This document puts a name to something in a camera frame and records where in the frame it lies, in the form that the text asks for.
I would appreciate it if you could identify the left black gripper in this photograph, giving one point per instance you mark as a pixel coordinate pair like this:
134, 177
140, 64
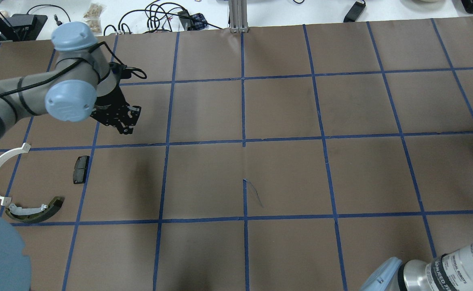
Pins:
110, 106

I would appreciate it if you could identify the aluminium frame post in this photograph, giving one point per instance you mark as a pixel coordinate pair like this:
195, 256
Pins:
238, 16

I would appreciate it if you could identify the black brake pad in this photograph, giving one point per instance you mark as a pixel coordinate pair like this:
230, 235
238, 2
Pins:
81, 169

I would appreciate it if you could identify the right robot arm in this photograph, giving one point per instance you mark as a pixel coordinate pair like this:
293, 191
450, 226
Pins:
448, 272

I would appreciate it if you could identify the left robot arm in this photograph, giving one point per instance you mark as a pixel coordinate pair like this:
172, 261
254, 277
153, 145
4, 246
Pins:
83, 84

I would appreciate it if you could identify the near black power adapter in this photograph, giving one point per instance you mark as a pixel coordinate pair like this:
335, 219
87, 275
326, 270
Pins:
355, 11

